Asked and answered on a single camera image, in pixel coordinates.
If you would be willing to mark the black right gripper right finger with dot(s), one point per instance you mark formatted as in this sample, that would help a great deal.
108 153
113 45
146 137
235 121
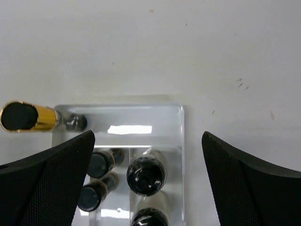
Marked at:
249 191

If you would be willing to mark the black cap spice jar front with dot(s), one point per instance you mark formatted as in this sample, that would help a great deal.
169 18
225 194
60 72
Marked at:
95 192

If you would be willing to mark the gold capped glass grinder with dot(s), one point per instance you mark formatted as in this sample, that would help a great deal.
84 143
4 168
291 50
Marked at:
20 116

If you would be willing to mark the black top shaker brown spice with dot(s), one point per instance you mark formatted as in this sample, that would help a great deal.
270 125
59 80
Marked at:
147 173

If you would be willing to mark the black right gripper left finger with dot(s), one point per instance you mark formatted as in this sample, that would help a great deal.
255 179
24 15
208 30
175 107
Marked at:
43 189

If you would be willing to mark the black top shaker white spice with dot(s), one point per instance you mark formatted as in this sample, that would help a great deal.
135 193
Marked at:
152 210

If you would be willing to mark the white plastic organizer tray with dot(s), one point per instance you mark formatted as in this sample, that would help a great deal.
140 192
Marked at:
135 128

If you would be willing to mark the black cap spice jar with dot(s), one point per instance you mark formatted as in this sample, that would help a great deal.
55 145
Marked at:
104 161
95 192

